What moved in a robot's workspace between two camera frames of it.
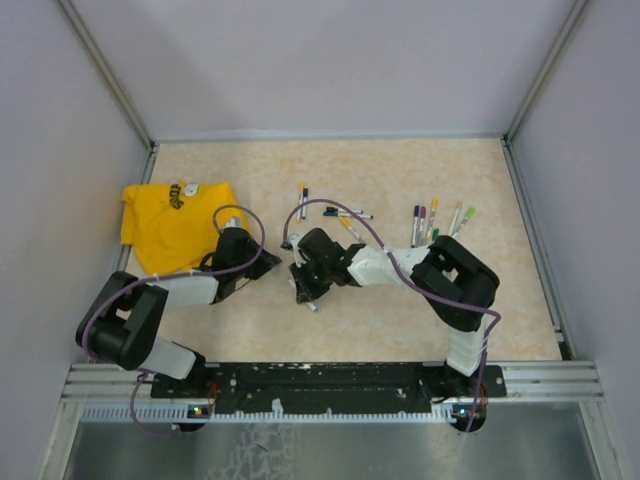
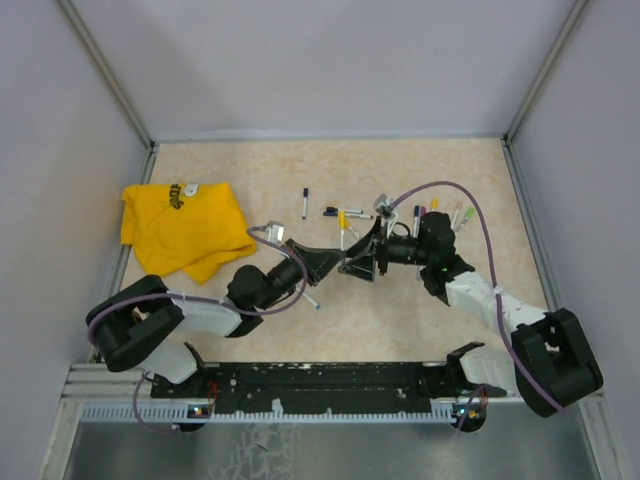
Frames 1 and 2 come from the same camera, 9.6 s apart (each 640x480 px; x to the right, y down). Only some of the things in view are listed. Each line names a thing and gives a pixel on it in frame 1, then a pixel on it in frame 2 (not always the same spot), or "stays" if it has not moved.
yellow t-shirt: (175, 228) stays
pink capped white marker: (456, 215) stays
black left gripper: (266, 262) -> (303, 258)
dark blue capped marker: (347, 215) stays
